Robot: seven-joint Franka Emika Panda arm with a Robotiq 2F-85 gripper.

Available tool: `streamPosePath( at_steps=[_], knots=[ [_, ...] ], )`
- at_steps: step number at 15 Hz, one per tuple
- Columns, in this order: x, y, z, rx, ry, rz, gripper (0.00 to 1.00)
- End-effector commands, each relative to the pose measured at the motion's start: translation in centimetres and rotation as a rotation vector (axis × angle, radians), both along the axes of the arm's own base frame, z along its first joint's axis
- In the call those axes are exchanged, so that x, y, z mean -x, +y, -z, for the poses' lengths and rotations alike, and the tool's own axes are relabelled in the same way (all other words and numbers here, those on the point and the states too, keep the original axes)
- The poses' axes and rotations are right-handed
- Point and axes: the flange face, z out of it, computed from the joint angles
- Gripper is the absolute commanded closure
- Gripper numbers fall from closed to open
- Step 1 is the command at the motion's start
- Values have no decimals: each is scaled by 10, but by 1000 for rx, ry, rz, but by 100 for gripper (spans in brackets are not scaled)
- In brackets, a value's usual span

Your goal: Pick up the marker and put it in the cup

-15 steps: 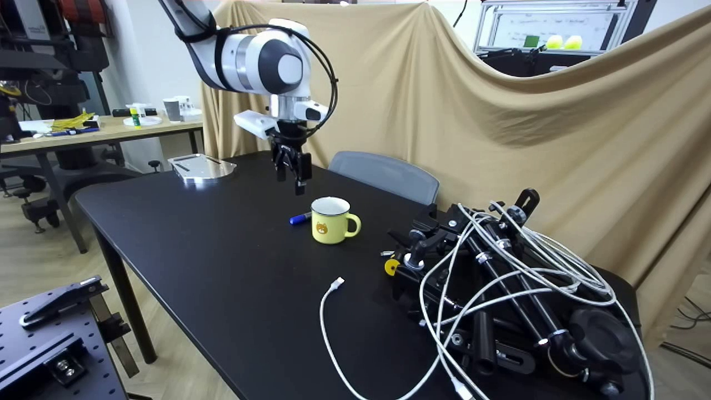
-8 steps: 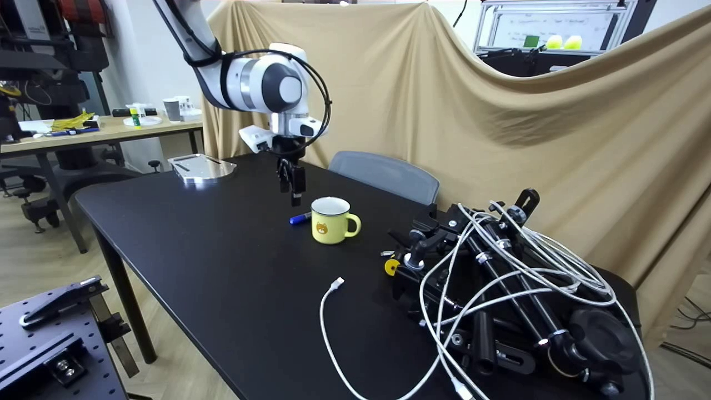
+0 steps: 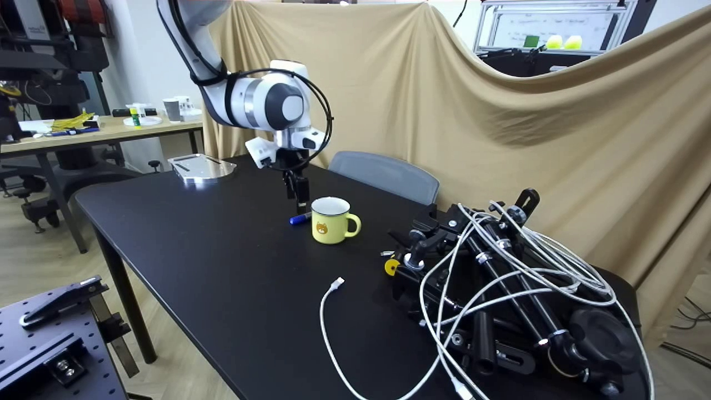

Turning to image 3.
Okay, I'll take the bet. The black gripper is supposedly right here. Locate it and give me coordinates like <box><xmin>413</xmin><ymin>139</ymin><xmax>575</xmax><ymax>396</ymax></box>
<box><xmin>275</xmin><ymin>145</ymin><xmax>315</xmax><ymax>216</ymax></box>

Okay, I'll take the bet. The yellow enamel cup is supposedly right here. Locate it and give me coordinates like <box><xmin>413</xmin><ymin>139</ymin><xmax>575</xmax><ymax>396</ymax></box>
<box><xmin>308</xmin><ymin>195</ymin><xmax>364</xmax><ymax>246</ymax></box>

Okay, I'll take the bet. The gray chair backrest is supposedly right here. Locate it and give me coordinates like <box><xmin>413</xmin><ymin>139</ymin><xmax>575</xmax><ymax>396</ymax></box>
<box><xmin>327</xmin><ymin>149</ymin><xmax>443</xmax><ymax>209</ymax></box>

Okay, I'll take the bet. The wooden desk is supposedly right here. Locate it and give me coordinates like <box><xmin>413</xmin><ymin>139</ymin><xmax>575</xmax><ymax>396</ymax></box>
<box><xmin>0</xmin><ymin>113</ymin><xmax>207</xmax><ymax>255</ymax></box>

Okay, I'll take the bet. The tan cloth backdrop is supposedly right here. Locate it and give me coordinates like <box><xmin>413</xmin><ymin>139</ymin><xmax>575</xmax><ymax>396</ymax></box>
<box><xmin>197</xmin><ymin>0</ymin><xmax>711</xmax><ymax>343</ymax></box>

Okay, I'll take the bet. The black office chair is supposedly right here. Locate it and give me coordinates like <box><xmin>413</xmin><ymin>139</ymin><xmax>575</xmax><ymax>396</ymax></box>
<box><xmin>0</xmin><ymin>160</ymin><xmax>145</xmax><ymax>232</ymax></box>

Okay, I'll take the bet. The black equipment shelf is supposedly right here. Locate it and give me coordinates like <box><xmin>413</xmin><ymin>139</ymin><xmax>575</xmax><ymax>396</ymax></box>
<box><xmin>0</xmin><ymin>0</ymin><xmax>116</xmax><ymax>147</ymax></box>

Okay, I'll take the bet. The framed whiteboard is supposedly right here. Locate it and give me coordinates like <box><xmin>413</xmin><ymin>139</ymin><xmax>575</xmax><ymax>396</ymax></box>
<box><xmin>473</xmin><ymin>0</ymin><xmax>640</xmax><ymax>58</ymax></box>

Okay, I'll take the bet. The black perforated breadboard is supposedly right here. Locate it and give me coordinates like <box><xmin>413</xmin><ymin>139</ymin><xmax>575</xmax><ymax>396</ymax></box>
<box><xmin>0</xmin><ymin>275</ymin><xmax>134</xmax><ymax>400</ymax></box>

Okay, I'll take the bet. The black tripod stand pile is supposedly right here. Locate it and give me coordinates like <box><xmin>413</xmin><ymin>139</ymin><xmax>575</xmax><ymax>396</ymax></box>
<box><xmin>379</xmin><ymin>186</ymin><xmax>648</xmax><ymax>400</ymax></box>

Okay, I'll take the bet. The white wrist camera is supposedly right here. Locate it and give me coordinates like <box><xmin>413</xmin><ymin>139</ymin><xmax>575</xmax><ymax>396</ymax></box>
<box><xmin>241</xmin><ymin>133</ymin><xmax>281</xmax><ymax>171</ymax></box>

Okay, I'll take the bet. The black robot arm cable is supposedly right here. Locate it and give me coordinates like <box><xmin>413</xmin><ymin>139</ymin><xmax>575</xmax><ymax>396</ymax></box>
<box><xmin>167</xmin><ymin>0</ymin><xmax>338</xmax><ymax>168</ymax></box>

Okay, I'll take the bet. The white cable with loose plug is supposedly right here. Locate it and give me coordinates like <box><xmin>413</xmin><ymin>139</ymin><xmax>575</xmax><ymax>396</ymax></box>
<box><xmin>317</xmin><ymin>275</ymin><xmax>373</xmax><ymax>400</ymax></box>

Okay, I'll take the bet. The tangled white cable bundle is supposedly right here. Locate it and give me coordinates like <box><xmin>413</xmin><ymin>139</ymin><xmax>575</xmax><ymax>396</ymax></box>
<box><xmin>413</xmin><ymin>198</ymin><xmax>657</xmax><ymax>400</ymax></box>

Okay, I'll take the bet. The black metal bracket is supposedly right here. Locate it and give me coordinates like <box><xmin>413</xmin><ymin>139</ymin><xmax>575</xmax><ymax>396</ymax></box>
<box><xmin>17</xmin><ymin>275</ymin><xmax>110</xmax><ymax>328</ymax></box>

